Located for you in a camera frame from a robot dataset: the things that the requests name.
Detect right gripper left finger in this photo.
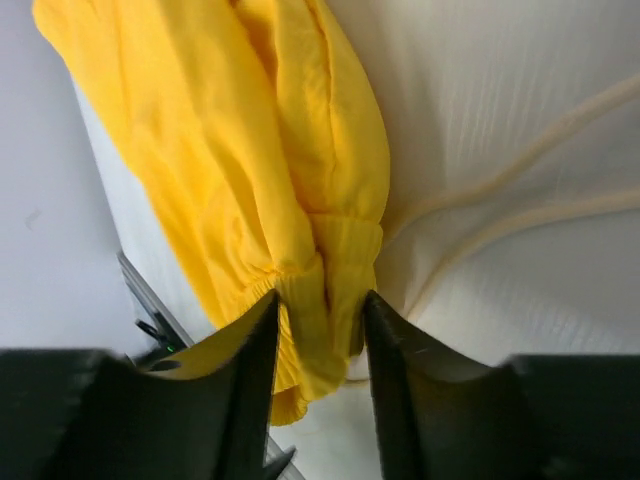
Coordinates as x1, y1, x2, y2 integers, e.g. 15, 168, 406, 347
1, 293, 279, 479

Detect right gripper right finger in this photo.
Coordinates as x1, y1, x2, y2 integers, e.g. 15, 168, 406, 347
362, 292, 639, 479

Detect yellow shorts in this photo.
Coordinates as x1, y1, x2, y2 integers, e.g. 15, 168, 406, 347
33, 1, 390, 426

